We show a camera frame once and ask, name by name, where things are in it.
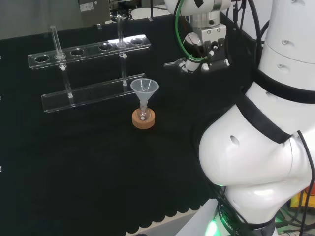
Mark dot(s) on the small clear cloth clip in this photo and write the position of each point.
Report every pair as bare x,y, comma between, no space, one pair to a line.
99,26

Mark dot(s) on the clear round-bottom glass flask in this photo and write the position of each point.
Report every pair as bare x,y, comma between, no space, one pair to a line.
143,115

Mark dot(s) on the translucent plastic funnel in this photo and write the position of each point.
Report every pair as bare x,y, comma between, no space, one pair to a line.
144,87

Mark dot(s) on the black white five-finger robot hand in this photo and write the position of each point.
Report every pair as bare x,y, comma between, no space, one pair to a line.
216,61

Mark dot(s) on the clear acrylic funnel stand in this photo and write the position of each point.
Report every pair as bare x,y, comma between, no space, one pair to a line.
93,94

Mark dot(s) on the yellow stop button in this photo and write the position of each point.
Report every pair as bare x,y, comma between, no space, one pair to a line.
299,200

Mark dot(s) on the black bench cloth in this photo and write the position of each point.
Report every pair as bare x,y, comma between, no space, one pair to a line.
73,159

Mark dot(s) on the grey metal box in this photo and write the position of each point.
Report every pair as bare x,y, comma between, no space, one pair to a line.
94,12

